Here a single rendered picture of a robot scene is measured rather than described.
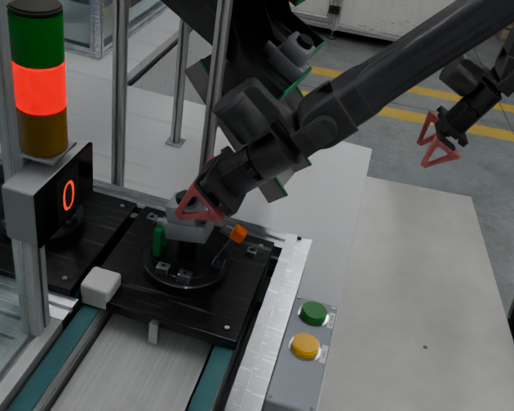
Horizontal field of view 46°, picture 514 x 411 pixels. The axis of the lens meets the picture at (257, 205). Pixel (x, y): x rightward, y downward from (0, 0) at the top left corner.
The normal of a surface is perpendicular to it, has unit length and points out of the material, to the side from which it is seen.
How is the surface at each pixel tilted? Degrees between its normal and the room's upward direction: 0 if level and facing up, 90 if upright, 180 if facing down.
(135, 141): 0
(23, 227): 90
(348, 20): 90
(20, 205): 90
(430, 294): 0
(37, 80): 90
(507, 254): 0
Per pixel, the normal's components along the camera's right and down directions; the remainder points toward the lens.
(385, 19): -0.12, 0.57
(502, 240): 0.15, -0.80
